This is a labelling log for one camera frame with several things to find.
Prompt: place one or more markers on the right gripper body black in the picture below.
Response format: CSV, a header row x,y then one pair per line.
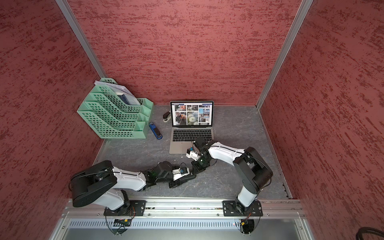
x,y
201,163

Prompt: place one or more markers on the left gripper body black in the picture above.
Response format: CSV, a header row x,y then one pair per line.
x,y
173,184

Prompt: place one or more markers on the silver laptop computer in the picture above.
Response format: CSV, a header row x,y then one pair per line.
x,y
190,120

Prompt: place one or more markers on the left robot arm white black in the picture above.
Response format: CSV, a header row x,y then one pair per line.
x,y
105,185

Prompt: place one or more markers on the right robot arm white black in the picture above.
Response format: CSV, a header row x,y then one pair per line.
x,y
254,172

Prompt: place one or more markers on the black beige stapler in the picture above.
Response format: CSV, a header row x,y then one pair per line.
x,y
166,117

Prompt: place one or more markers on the papers in organizer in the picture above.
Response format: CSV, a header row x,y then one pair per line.
x,y
126,96

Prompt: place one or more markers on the green plastic file organizer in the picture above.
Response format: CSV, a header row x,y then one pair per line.
x,y
110,118

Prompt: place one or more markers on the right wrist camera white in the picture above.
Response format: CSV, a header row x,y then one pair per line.
x,y
192,154

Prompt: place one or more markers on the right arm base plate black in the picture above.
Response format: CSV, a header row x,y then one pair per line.
x,y
236,209

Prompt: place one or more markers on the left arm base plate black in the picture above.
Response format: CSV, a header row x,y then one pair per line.
x,y
132,209

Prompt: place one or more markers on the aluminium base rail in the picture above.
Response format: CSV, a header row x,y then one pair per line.
x,y
191,208

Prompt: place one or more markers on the right aluminium corner post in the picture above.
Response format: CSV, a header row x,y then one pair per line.
x,y
289,40

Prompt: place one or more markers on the aluminium corner post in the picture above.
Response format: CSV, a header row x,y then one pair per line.
x,y
289,40
80,35

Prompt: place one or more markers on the left aluminium corner post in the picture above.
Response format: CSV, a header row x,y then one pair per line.
x,y
80,35

